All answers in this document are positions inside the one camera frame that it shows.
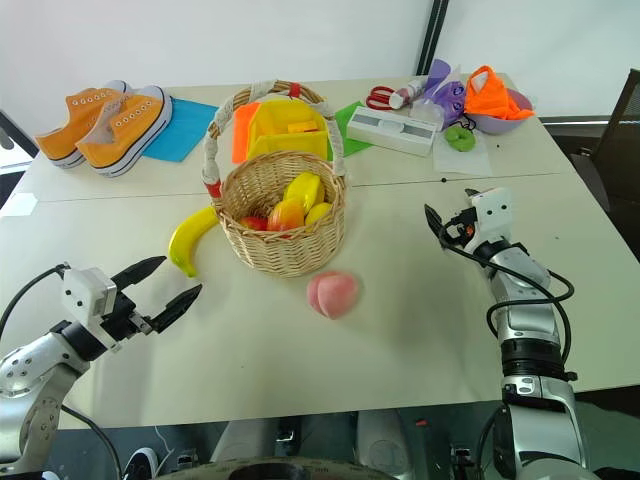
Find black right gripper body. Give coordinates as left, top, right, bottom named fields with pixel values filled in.
left=440, top=204, right=479, bottom=252

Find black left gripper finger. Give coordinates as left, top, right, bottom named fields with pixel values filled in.
left=110, top=255, right=168, bottom=294
left=149, top=283, right=204, bottom=336

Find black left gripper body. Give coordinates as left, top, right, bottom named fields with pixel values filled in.
left=98, top=284, right=154, bottom=347

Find yellow toy star fruit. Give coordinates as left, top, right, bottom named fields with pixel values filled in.
left=283, top=171, right=327, bottom=209

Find clear plastic bag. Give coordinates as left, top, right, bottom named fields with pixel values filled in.
left=431, top=128, right=494, bottom=177

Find yellow toy banana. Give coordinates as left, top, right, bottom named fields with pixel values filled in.
left=167, top=205, right=219, bottom=279

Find green round toy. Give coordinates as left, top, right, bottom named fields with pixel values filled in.
left=444, top=124, right=477, bottom=153

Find purple bowl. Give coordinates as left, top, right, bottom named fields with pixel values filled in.
left=464, top=88, right=537, bottom=136

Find orange cloth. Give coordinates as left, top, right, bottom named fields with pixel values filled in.
left=464, top=64, right=534, bottom=122

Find purple plastic bag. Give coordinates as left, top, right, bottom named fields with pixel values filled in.
left=423, top=58, right=470, bottom=132

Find white rectangular box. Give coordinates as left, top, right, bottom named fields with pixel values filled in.
left=345, top=105, right=443, bottom=158

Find green paper sheet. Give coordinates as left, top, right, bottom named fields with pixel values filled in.
left=326, top=100, right=377, bottom=162

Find yellow toy lemon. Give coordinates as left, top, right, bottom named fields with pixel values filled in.
left=304, top=201, right=334, bottom=227

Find white tube with pink print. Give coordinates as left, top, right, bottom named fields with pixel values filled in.
left=389, top=74, right=432, bottom=109

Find pink toy peach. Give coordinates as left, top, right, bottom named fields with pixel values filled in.
left=305, top=270, right=361, bottom=321

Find red scissors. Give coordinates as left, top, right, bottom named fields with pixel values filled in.
left=365, top=85, right=398, bottom=110

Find orange canvas sneaker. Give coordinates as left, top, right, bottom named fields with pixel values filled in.
left=34, top=79, right=135, bottom=170
left=75, top=85, right=174, bottom=179

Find white paper slip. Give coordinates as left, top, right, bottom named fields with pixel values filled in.
left=0, top=191, right=39, bottom=219

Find orange toy peach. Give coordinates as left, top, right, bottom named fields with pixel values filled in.
left=266, top=197, right=307, bottom=233

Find blue paper sheet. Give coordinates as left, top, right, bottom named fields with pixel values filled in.
left=141, top=96, right=220, bottom=164

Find dark chair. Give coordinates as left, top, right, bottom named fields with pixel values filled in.
left=568, top=68, right=640, bottom=261

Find yellow plastic box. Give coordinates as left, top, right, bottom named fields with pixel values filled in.
left=247, top=97, right=330, bottom=162

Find orange paper sheet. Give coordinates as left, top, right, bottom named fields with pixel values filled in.
left=231, top=102, right=262, bottom=164

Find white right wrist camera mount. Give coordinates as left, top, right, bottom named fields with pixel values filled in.
left=466, top=187, right=514, bottom=256

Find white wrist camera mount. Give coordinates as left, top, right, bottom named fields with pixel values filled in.
left=466, top=187, right=514, bottom=256
left=61, top=266, right=118, bottom=332

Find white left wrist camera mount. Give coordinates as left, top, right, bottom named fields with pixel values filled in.
left=61, top=266, right=118, bottom=332

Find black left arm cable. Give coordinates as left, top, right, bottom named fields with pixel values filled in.
left=0, top=262, right=71, bottom=342

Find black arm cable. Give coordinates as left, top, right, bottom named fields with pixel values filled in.
left=0, top=262, right=71, bottom=342
left=439, top=222, right=577, bottom=374

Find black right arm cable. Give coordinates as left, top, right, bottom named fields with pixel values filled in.
left=439, top=222, right=577, bottom=374

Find wicker basket with handle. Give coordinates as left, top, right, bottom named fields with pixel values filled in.
left=201, top=79, right=349, bottom=279

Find dark window post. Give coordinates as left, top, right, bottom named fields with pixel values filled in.
left=414, top=0, right=450, bottom=77

